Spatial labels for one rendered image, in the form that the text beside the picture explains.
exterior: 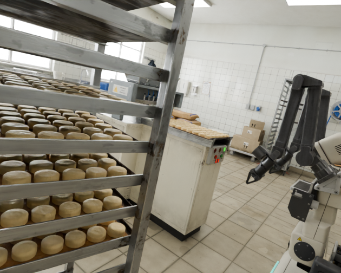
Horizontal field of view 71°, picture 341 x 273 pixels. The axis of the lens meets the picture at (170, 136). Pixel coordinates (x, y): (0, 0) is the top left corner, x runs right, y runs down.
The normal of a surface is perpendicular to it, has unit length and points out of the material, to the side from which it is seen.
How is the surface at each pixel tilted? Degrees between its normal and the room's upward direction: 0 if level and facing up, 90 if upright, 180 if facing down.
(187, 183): 90
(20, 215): 0
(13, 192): 90
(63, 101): 90
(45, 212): 0
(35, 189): 90
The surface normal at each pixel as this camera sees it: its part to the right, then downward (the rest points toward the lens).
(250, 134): -0.63, 0.04
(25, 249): 0.20, -0.96
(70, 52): 0.61, 0.28
